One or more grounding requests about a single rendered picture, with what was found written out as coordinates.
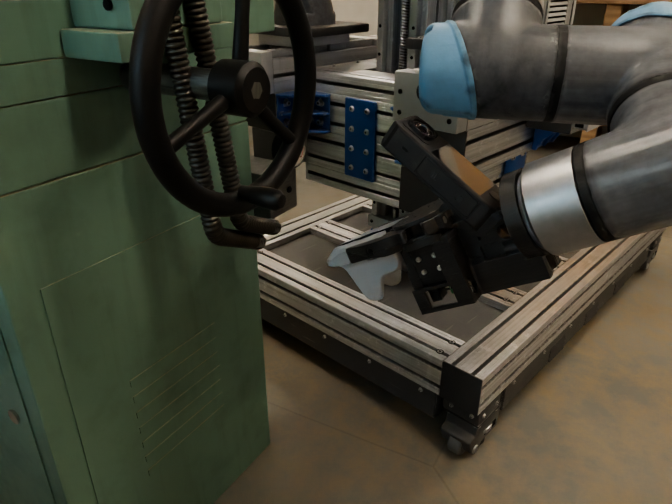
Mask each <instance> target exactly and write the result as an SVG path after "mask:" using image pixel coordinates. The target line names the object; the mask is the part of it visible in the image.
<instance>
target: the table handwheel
mask: <svg viewBox="0 0 672 504"><path fill-rule="evenodd" d="M183 1H184V0H145V1H144V3H143V6H142V8H141V11H140V14H139V16H138V19H137V23H136V26H135V30H134V34H133V39H132V45H131V51H130V59H129V63H123V64H122V66H121V68H120V72H119V76H120V80H121V83H122V84H123V86H124V87H125V88H127V89H129V98H130V107H131V114H132V119H133V123H134V127H135V131H136V135H137V138H138V141H139V144H140V146H141V149H142V152H143V154H144V156H145V158H146V160H147V162H148V164H149V166H150V168H151V170H152V171H153V173H154V175H155V176H156V178H157V179H158V180H159V182H160V183H161V184H162V186H163V187H164V188H165V189H166V190H167V191H168V192H169V193H170V194H171V195H172V196H173V197H174V198H175V199H176V200H178V201H179V202H180V203H182V204H183V205H185V206H186V207H188V208H190V209H191V210H193V211H196V212H198V213H201V214H204V215H208V216H214V217H231V216H236V215H240V214H244V213H246V212H249V211H251V210H253V209H255V208H257V207H258V206H256V205H253V204H251V203H249V202H246V201H244V200H242V199H239V198H238V194H237V193H238V191H235V192H229V193H220V192H215V191H212V190H209V189H207V188H205V187H203V186H202V185H200V184H199V183H198V182H197V181H195V180H194V179H193V178H192V177H191V176H190V175H189V173H188V172H187V171H186V170H185V169H184V167H183V166H182V164H181V163H180V161H179V159H178V157H177V155H176V152H177V151H178V150H179V149H180V148H181V147H183V146H184V145H185V144H186V143H187V142H188V141H189V140H190V139H192V138H193V137H194V136H195V135H196V134H197V133H198V132H199V131H201V130H202V129H203V128H204V127H206V126H207V125H208V124H209V123H211V122H212V121H213V120H215V119H216V118H217V117H218V116H220V115H221V114H227V115H234V116H240V117H247V118H254V117H258V118H259V119H260V120H262V121H263V122H264V123H265V124H266V125H267V126H268V127H269V128H270V129H271V130H272V131H273V132H274V133H275V134H276V135H277V136H278V137H279V138H280V139H281V140H282V141H283V142H282V144H281V146H280V148H279V150H278V152H277V154H276V156H275V158H274V159H273V161H272V162H271V164H270V165H269V167H268V168H267V169H266V170H265V172H264V173H263V174H262V175H261V176H260V177H259V178H258V179H257V180H256V181H254V182H253V183H252V184H250V185H248V186H263V187H271V188H275V189H279V188H280V187H281V186H282V185H283V183H284V182H285V181H286V179H287V178H288V177H289V175H290V173H291V172H292V170H293V168H294V167H295V165H296V163H297V161H298V159H299V157H300V154H301V152H302V150H303V147H304V144H305V142H306V138H307V135H308V132H309V128H310V124H311V120H312V115H313V110H314V103H315V94H316V58H315V49H314V42H313V36H312V32H311V27H310V23H309V20H308V16H307V13H306V10H305V8H304V5H303V2H302V0H275V2H276V4H277V5H278V7H279V9H280V11H281V13H282V16H283V18H284V21H285V23H286V26H287V29H288V33H289V36H290V40H291V45H292V51H293V58H294V70H295V87H294V99H293V106H292V112H291V117H290V121H289V124H288V128H287V127H286V126H285V125H284V124H283V123H282V122H281V121H280V120H279V119H278V118H277V117H276V116H275V115H274V114H273V113H272V111H271V110H270V109H269V108H268V107H267V106H266V105H267V103H268V101H269V97H270V81H269V78H268V75H267V73H266V71H265V69H264V67H263V66H262V65H261V64H260V63H258V62H256V61H249V15H250V0H235V19H234V34H233V50H232V59H221V60H219V61H217V62H216V63H215V64H214V66H213V67H212V68H203V67H193V66H190V67H191V70H190V72H191V76H190V77H189V78H190V83H189V85H190V87H191V89H190V90H191V91H192V92H193V96H195V97H196V99H199V100H206V101H210V102H209V103H208V104H206V105H205V106H204V107H203V108H202V109H201V110H200V111H198V112H197V113H196V114H195V115H194V116H193V117H192V118H190V119H189V120H188V121H186V122H185V123H184V124H183V125H181V126H180V127H179V128H177V129H176V130H175V131H173V132H172V133H171V134H170V135H168V132H167V129H166V124H165V120H164V114H163V108H162V97H161V94H163V95H170V96H175V95H174V92H175V90H174V89H173V86H174V85H173V84H172V83H171V82H172V80H173V79H172V78H171V77H170V75H171V72H170V71H169V68H170V67H169V66H168V65H167V64H164V63H162V62H163V55H164V50H165V45H166V41H167V37H168V34H169V31H170V28H171V25H172V22H173V20H174V18H175V15H176V13H177V11H178V9H179V7H180V6H181V4H182V2H183Z"/></svg>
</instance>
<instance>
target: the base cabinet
mask: <svg viewBox="0 0 672 504"><path fill-rule="evenodd" d="M229 126H230V129H229V130H230V131H231V134H230V135H231V136H232V139H231V140H232V141H233V144H232V145H233V146H234V148H233V150H234V151H235V153H234V155H235V156H236V158H235V160H236V161H237V162H236V165H237V166H238V167H237V170H238V171H239V172H238V174H239V175H240V176H239V179H240V184H241V185H246V186H248V185H250V184H252V177H251V162H250V148H249V134H248V122H247V121H246V120H244V121H241V122H237V123H234V124H231V125H229ZM201 217H202V216H201V215H200V213H198V212H196V211H193V210H191V209H190V208H188V207H186V206H185V205H183V204H182V203H180V202H179V201H178V200H176V199H175V198H174V197H173V196H172V195H171V194H170V193H169V192H168V191H167V190H166V189H165V188H164V187H163V186H162V184H161V183H160V182H159V180H158V179H157V178H156V176H155V175H154V173H153V171H152V170H151V168H150V166H149V164H148V162H147V160H146V158H145V156H144V154H143V152H140V153H137V154H134V155H131V156H127V157H124V158H121V159H118V160H114V161H111V162H108V163H105V164H101V165H98V166H95V167H92V168H89V169H85V170H82V171H79V172H76V173H72V174H69V175H66V176H63V177H59V178H56V179H53V180H50V181H46V182H43V183H40V184H37V185H33V186H30V187H27V188H24V189H21V190H17V191H14V192H11V193H8V194H4V195H1V196H0V504H213V503H214V502H215V501H216V500H217V499H218V498H219V497H220V496H221V495H222V494H223V493H224V492H225V491H226V490H227V489H228V487H229V486H230V485H231V484H232V483H233V482H234V481H235V480H236V479H237V478H238V477H239V476H240V475H241V474H242V473H243V472H244V471H245V470H246V469H247V467H248V466H249V465H250V464H251V463H252V462H253V461H254V460H255V459H256V458H257V457H258V456H259V455H260V454H261V453H262V452H263V451H264V450H265V449H266V447H267V446H268V445H269V444H270V433H269V419H268V405H267V391H266V376H265V362H264V348H263V334H262V319H261V305H260V291H259V276H258V262H257V250H252V249H246V248H237V247H236V248H235V247H227V246H226V247H225V246H218V245H216V244H214V243H212V242H211V241H210V240H209V239H208V238H207V236H206V234H205V231H204V229H203V225H202V220H201Z"/></svg>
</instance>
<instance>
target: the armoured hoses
mask: <svg viewBox="0 0 672 504"><path fill-rule="evenodd" d="M184 2H186V3H185V8H186V14H188V16H187V19H188V20H189V23H188V25H189V26H190V27H191V28H190V29H189V31H190V32H191V33H192V34H191V36H190V37H191V38H192V39H193V40H192V43H193V44H194V47H193V49H194V50H195V53H194V55H195V56H197V57H196V61H197V62H198V63H197V67H203V68H212V67H213V66H214V64H215V63H216V62H217V61H216V60H215V59H216V55H214V53H215V50H214V49H213V47H214V44H213V43H212V41H213V38H211V35H212V33H211V32H210V29H211V27H210V26H209V25H208V24H209V23H210V21H209V20H208V19H207V18H208V16H209V15H208V14H207V13H206V12H207V8H206V7H205V5H206V2H205V1H204V0H184ZM179 14H180V11H179V10H178V11H177V13H176V15H175V18H174V20H173V22H172V25H171V28H170V31H169V34H168V37H167V41H166V45H165V48H166V50H165V53H166V54H167V57H166V59H167V60H168V61H169V62H168V64H167V65H168V66H169V67H170V68H169V71H170V72H171V75H170V77H171V78H172V79H173V80H172V82H171V83H172V84H173V85H174V86H173V89H174V90H175V92H174V95H175V96H176V98H175V100H176V101H177V102H178V103H177V105H176V106H177V107H178V108H179V109H178V112H179V113H180V115H179V118H180V119H181V121H180V123H181V124H182V125H183V124H184V123H185V122H186V121H188V120H189V119H190V118H192V117H193V116H194V115H195V114H196V113H197V112H198V110H199V107H198V106H197V104H198V102H197V101H196V97H195V96H193V92H192V91H191V90H190V89H191V87H190V85H189V83H190V78H189V77H190V76H191V72H190V70H191V67H190V66H189V63H190V61H189V60H188V57H189V55H188V54H187V53H186V52H187V50H188V49H187V48H186V47H185V46H186V42H185V41H184V39H185V36H184V35H183V32H184V30H183V29H182V28H181V27H182V25H183V24H182V23H181V22H180V21H181V17H180V16H179ZM227 118H228V116H227V115H226V114H221V115H220V116H218V117H217V118H216V119H215V120H213V121H212V122H211V123H210V124H209V125H210V126H211V127H212V128H211V129H210V130H211V131H212V132H213V133H212V136H213V137H214V138H213V141H214V142H215V143H214V146H215V147H216V148H215V151H216V152H217V153H216V156H217V157H218V158H217V161H218V162H219V163H218V166H219V170H220V171H221V172H220V175H221V176H222V177H221V180H222V185H224V186H223V189H224V193H229V192H235V191H238V189H239V187H240V186H241V184H240V179H239V176H240V175H239V174H238V172H239V171H238V170H237V167H238V166H237V165H236V162H237V161H236V160H235V158H236V156H235V155H234V153H235V151H234V150H233V148H234V146H233V145H232V144H233V141H232V140H231V139H232V136H231V135H230V134H231V131H230V130H229V129H230V126H229V125H228V124H229V121H228V120H227ZM202 132H203V129H202V130H201V131H199V132H198V133H197V134H196V135H195V136H194V137H193V138H192V139H190V140H189V141H188V142H187V143H186V144H185V145H186V146H187V147H186V150H187V151H188V153H187V155H188V156H189V158H188V160H189V161H190V163H189V166H191V169H190V171H191V172H192V174H191V176H192V177H194V178H193V179H194V180H195V181H197V182H198V183H199V184H200V185H202V186H203V187H205V188H207V189H209V190H212V191H215V190H213V189H214V186H213V185H212V184H213V181H212V180H211V179H212V176H211V175H210V174H211V171H210V170H209V169H210V166H209V165H208V164H209V162H210V161H209V160H207V159H208V157H209V156H208V155H206V154H207V152H208V151H207V150H206V149H205V148H206V147H207V146H206V145H205V144H204V143H205V140H204V139H203V138H204V136H205V135H204V134H202ZM200 215H201V216H202V217H201V220H202V225H203V229H204V231H205V234H206V236H207V238H208V239H209V240H210V241H211V242H212V243H214V244H216V245H218V246H225V247H226V246H227V247H235V248H236V247H237V248H246V249H252V250H259V249H262V248H264V247H265V244H266V238H265V237H264V236H263V235H261V234H268V235H275V234H278V233H279V232H280V230H281V223H280V222H279V221H278V220H275V219H271V218H269V219H268V218H262V217H257V216H252V215H248V214H247V213H244V214H240V215H236V216H231V217H230V220H231V222H232V224H233V226H235V228H236V229H238V230H234V229H228V228H223V226H222V223H221V222H220V221H221V219H220V218H219V217H214V216H208V215H204V214H201V213H200ZM259 233H260V234H259Z"/></svg>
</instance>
